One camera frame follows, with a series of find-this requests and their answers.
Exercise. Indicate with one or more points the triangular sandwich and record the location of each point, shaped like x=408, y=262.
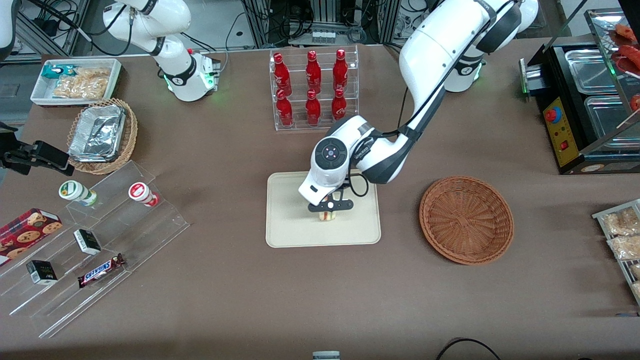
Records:
x=327, y=216

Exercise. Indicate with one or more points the clear acrylic bottle rack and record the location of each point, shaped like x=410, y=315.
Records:
x=298, y=75

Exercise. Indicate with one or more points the red food piece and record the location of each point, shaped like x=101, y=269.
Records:
x=625, y=32
x=636, y=102
x=631, y=57

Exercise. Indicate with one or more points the tray of packaged snacks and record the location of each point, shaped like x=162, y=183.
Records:
x=600, y=216

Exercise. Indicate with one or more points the clear acrylic stepped shelf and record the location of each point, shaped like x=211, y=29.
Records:
x=150, y=225

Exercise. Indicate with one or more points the cream rectangular tray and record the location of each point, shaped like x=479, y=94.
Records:
x=300, y=230

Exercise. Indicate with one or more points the small white grey device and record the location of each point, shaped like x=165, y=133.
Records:
x=326, y=355

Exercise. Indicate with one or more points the aluminium profile frame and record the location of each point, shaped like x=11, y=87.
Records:
x=263, y=25

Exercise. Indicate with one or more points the brown wicker basket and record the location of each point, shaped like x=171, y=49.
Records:
x=465, y=220

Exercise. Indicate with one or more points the white power strip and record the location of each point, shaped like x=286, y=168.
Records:
x=324, y=37

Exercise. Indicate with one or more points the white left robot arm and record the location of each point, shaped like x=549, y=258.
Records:
x=435, y=45

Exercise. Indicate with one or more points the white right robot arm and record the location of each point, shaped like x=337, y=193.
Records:
x=180, y=65

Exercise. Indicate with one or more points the steel food pan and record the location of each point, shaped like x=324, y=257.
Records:
x=590, y=70
x=612, y=120

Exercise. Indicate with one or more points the light wicker basket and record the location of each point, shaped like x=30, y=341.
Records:
x=129, y=142

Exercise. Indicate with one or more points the clear bag of snacks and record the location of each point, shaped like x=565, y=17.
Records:
x=625, y=246
x=636, y=271
x=637, y=290
x=95, y=74
x=622, y=221
x=80, y=90

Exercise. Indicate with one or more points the red lid yogurt cup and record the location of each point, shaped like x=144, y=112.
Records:
x=140, y=191

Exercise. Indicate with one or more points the black hot food display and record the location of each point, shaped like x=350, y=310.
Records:
x=562, y=130

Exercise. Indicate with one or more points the teal snack packet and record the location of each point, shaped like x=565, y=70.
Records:
x=55, y=71

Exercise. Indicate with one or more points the stacked foil containers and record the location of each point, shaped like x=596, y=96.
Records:
x=97, y=132

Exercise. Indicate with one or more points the Snickers chocolate bar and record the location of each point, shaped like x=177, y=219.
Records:
x=100, y=271

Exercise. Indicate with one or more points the green lid yogurt cup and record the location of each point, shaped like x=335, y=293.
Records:
x=72, y=190

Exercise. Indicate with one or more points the white rectangular bin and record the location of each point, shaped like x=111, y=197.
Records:
x=114, y=70

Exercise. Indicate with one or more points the small black carton box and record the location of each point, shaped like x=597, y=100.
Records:
x=87, y=241
x=41, y=272

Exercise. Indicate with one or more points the red tartan cookie box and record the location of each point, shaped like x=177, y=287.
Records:
x=25, y=230

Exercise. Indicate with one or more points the red cola bottle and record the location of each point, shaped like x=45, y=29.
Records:
x=339, y=106
x=313, y=108
x=313, y=70
x=284, y=110
x=340, y=68
x=281, y=72

